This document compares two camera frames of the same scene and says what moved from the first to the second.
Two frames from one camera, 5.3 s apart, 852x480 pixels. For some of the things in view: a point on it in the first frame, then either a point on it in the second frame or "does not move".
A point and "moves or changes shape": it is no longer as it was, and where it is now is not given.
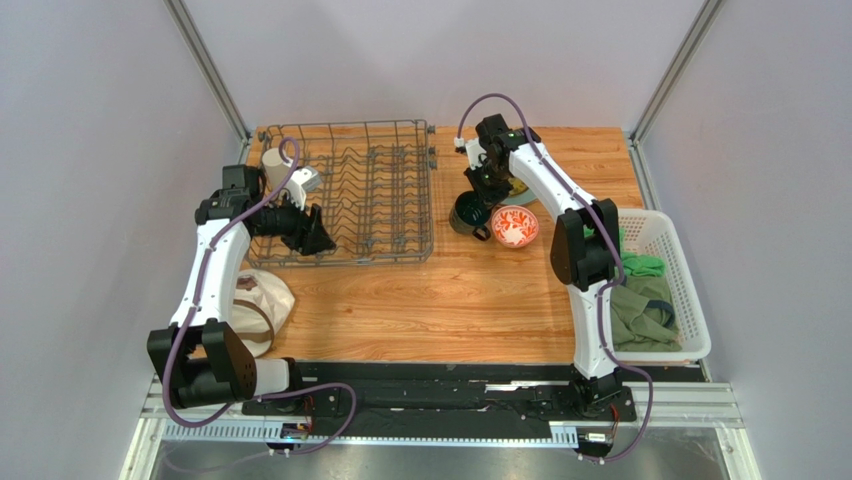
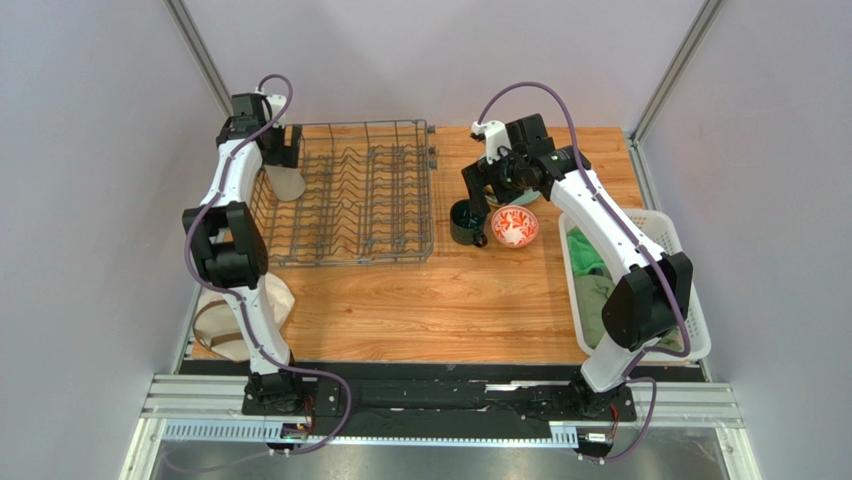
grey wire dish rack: x=374 y=196 does not move
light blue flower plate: x=519 y=193 does not move
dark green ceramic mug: x=469 y=215 moves or changes shape
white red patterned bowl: x=515 y=226 does not move
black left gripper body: x=296 y=233 -> x=274 y=155
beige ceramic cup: x=277 y=168 does not move
